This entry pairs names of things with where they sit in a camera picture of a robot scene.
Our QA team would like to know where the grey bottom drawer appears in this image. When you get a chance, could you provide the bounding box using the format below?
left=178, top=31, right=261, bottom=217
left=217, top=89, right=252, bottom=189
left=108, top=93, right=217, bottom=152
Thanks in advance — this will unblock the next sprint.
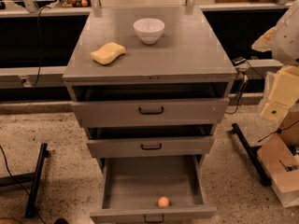
left=91, top=155, right=216, bottom=224

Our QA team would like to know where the grey drawer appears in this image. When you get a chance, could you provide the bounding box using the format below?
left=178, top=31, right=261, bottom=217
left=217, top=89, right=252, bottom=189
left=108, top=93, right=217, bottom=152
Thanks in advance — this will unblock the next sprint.
left=87, top=136, right=214, bottom=158
left=72, top=98, right=228, bottom=128
left=91, top=155, right=216, bottom=224

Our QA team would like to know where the small orange fruit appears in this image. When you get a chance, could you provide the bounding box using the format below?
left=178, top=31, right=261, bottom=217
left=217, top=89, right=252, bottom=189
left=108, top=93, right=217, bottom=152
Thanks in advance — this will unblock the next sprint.
left=158, top=197, right=170, bottom=207

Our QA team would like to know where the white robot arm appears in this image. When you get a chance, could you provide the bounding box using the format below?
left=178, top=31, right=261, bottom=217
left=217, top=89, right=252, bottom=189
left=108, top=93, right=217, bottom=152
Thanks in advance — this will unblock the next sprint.
left=251, top=0, right=299, bottom=120

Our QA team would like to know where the grey drawer cabinet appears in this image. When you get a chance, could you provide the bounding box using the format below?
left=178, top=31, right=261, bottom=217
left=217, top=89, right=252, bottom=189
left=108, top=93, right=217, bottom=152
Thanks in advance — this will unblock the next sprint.
left=62, top=5, right=238, bottom=173

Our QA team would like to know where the grey middle drawer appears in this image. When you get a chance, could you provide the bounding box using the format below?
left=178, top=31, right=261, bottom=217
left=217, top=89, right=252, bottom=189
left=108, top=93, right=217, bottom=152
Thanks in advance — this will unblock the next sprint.
left=87, top=136, right=214, bottom=158

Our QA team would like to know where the grey top drawer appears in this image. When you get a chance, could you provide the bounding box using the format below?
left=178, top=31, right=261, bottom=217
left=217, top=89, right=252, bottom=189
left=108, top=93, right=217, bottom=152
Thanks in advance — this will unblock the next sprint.
left=72, top=98, right=228, bottom=128

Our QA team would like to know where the yellow sponge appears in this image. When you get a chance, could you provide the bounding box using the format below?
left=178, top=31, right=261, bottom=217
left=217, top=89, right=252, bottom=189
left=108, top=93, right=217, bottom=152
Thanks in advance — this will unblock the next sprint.
left=90, top=42, right=126, bottom=65

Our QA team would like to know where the white ceramic bowl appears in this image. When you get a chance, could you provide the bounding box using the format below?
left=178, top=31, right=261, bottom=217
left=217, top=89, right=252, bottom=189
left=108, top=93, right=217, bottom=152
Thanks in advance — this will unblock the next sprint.
left=134, top=18, right=165, bottom=45

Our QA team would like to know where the black metal leg right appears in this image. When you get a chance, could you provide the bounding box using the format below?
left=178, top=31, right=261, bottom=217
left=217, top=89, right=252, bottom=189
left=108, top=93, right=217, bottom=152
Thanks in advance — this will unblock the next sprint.
left=232, top=123, right=272, bottom=187

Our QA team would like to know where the black metal stand left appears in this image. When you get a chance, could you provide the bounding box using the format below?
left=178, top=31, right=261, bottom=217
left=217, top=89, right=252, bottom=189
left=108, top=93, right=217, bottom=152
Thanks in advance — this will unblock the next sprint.
left=0, top=143, right=50, bottom=218

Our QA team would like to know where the brown cardboard box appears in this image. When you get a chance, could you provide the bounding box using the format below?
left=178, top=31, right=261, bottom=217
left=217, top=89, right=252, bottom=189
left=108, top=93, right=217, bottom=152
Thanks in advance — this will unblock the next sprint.
left=257, top=112, right=299, bottom=207

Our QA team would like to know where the black cable right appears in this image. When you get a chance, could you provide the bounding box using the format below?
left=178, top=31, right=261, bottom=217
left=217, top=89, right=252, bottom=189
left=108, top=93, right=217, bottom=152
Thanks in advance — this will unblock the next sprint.
left=225, top=56, right=265, bottom=116

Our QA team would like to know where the black power cable left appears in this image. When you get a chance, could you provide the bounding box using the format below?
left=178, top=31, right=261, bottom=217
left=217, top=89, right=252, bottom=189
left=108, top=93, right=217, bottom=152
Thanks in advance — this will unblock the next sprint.
left=20, top=5, right=52, bottom=88

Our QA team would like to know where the black floor cable left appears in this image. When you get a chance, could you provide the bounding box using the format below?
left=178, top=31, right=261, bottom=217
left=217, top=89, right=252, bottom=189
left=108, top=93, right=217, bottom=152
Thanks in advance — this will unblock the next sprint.
left=0, top=145, right=48, bottom=224

